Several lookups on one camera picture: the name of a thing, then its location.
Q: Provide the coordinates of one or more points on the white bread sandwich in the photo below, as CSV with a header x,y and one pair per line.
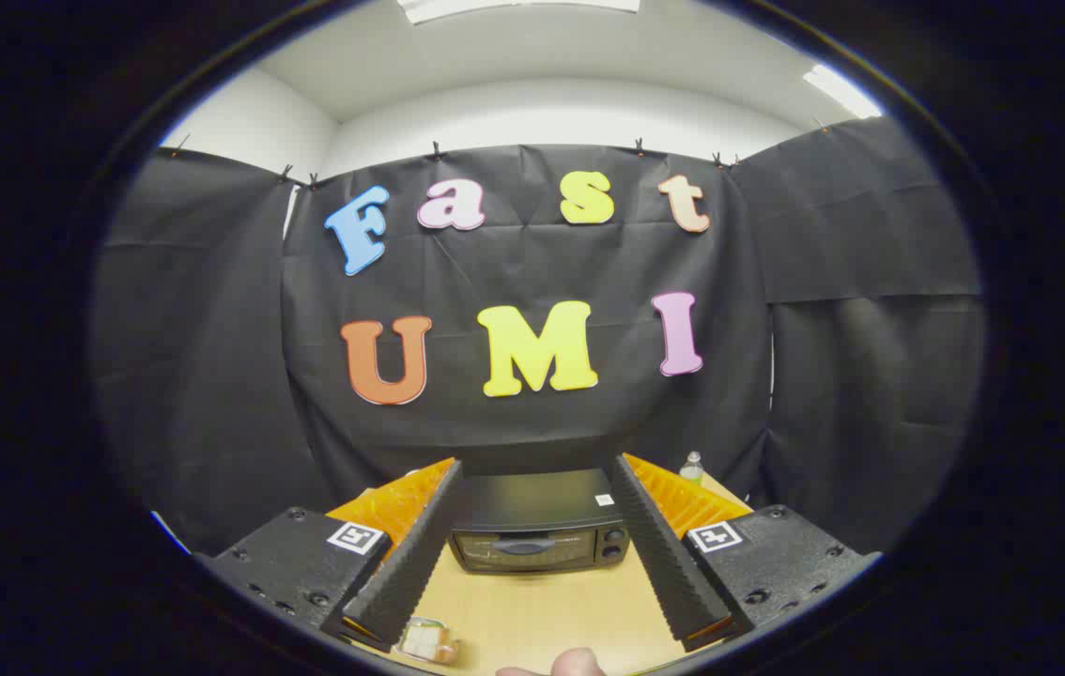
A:
x,y
424,641

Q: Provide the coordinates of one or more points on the clear bottle with green label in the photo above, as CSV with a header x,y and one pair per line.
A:
x,y
692,469

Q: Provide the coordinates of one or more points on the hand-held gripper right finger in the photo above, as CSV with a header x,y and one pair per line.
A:
x,y
659,554

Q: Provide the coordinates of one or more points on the ceiling light panel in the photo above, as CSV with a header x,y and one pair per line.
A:
x,y
841,91
514,7

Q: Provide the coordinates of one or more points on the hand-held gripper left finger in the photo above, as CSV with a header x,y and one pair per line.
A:
x,y
420,554

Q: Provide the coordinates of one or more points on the black toaster oven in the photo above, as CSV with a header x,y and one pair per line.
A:
x,y
532,502

